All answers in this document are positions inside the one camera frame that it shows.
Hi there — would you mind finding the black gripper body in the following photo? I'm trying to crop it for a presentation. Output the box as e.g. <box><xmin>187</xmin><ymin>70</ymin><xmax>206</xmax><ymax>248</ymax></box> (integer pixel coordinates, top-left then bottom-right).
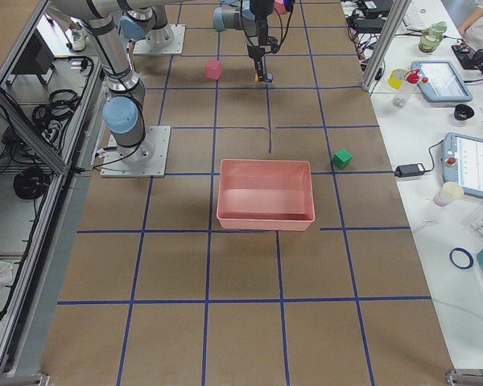
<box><xmin>247</xmin><ymin>42</ymin><xmax>278</xmax><ymax>60</ymax></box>

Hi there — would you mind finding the teach pendant near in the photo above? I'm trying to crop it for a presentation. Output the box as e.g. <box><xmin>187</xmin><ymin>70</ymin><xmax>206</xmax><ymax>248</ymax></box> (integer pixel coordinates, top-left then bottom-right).
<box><xmin>441</xmin><ymin>132</ymin><xmax>483</xmax><ymax>199</ymax></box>

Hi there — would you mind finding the yellow tape roll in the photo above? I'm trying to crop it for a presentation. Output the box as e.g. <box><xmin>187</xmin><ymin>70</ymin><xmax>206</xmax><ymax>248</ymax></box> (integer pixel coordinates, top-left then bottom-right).
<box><xmin>387</xmin><ymin>68</ymin><xmax>408</xmax><ymax>90</ymax></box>

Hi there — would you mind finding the green cube far right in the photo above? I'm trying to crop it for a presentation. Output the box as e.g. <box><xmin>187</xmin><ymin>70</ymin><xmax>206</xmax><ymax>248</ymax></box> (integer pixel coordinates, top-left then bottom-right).
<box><xmin>332</xmin><ymin>148</ymin><xmax>353</xmax><ymax>169</ymax></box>

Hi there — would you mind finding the yellow push button switch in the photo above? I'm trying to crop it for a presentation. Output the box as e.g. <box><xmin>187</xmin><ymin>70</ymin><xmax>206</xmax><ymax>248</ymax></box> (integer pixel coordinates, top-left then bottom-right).
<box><xmin>254</xmin><ymin>73</ymin><xmax>273</xmax><ymax>84</ymax></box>

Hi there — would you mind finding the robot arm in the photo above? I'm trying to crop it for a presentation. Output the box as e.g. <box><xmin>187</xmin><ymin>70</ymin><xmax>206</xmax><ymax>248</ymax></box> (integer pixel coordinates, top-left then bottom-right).
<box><xmin>120</xmin><ymin>1</ymin><xmax>281</xmax><ymax>83</ymax></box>
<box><xmin>54</xmin><ymin>1</ymin><xmax>170</xmax><ymax>162</ymax></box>

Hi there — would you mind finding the pink cube near gripper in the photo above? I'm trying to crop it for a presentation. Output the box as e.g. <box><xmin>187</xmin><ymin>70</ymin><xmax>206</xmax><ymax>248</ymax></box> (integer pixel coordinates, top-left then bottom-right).
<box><xmin>274</xmin><ymin>0</ymin><xmax>287</xmax><ymax>15</ymax></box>

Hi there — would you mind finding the small black power adapter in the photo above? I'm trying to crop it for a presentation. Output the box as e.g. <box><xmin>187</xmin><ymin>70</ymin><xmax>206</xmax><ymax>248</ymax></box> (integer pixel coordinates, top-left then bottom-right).
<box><xmin>394</xmin><ymin>163</ymin><xmax>427</xmax><ymax>178</ymax></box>

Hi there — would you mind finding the pink plastic bin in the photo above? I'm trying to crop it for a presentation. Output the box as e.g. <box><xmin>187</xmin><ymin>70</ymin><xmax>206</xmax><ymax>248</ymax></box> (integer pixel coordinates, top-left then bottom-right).
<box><xmin>217</xmin><ymin>159</ymin><xmax>316</xmax><ymax>231</ymax></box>

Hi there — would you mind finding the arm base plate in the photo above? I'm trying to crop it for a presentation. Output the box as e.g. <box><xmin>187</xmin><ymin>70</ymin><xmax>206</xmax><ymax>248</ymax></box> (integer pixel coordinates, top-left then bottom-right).
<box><xmin>134</xmin><ymin>24</ymin><xmax>186</xmax><ymax>56</ymax></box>
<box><xmin>100</xmin><ymin>126</ymin><xmax>171</xmax><ymax>178</ymax></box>

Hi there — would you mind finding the teach pendant far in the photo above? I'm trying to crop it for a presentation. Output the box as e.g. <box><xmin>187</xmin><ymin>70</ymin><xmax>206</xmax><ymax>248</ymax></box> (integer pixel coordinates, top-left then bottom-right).
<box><xmin>411</xmin><ymin>60</ymin><xmax>473</xmax><ymax>103</ymax></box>

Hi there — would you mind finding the aluminium frame post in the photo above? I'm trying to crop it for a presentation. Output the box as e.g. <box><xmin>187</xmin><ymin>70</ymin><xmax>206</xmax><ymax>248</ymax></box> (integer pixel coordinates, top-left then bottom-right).
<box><xmin>361</xmin><ymin>0</ymin><xmax>411</xmax><ymax>92</ymax></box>

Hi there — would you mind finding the pink cube centre front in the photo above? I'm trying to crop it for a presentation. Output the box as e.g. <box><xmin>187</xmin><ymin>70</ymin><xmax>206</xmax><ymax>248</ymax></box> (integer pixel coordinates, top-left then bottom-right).
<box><xmin>204</xmin><ymin>60</ymin><xmax>222</xmax><ymax>80</ymax></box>

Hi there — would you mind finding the teach pendant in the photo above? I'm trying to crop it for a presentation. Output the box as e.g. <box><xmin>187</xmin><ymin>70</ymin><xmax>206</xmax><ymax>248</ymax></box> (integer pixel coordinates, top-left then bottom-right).
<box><xmin>441</xmin><ymin>132</ymin><xmax>483</xmax><ymax>199</ymax></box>
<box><xmin>411</xmin><ymin>60</ymin><xmax>473</xmax><ymax>103</ymax></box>

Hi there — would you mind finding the blue tape ring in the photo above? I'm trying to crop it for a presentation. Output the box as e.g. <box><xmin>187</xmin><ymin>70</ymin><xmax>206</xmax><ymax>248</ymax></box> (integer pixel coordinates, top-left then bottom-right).
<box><xmin>449</xmin><ymin>247</ymin><xmax>474</xmax><ymax>269</ymax></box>

